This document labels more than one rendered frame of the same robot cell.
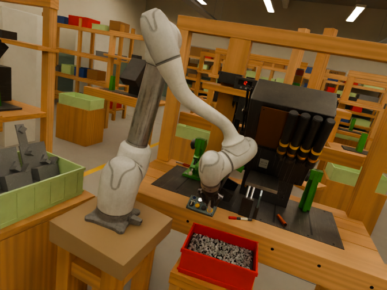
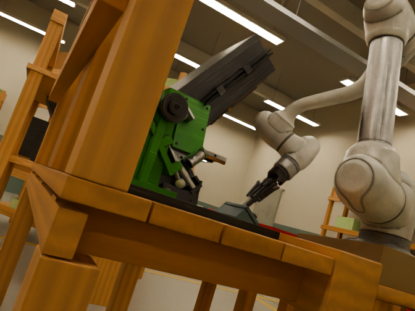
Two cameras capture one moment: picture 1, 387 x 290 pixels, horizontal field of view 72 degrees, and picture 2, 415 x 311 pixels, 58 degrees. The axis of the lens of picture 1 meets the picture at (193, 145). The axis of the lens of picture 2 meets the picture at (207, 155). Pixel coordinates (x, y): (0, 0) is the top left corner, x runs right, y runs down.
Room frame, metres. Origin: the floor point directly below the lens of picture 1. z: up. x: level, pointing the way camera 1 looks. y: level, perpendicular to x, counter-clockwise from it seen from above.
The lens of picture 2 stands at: (2.31, 0.77, 0.88)
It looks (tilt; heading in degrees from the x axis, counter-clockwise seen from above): 9 degrees up; 228
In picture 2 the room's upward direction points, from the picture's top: 18 degrees clockwise
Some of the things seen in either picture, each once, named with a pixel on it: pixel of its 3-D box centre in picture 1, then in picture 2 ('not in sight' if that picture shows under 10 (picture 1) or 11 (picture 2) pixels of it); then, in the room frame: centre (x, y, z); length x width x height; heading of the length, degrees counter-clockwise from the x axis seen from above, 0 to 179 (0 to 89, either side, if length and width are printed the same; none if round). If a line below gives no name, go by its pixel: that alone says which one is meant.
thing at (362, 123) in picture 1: (329, 106); not in sight; (10.07, -4.65, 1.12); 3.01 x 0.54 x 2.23; 72
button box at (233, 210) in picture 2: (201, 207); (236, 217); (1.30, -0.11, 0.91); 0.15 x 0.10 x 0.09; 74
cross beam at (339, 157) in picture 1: (262, 137); (73, 63); (1.89, -0.48, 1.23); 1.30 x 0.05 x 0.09; 74
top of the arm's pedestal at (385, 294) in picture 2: not in sight; (373, 286); (1.03, 0.29, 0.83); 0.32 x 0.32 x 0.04; 69
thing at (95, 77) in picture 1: (83, 65); not in sight; (6.92, 3.14, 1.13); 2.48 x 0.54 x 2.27; 72
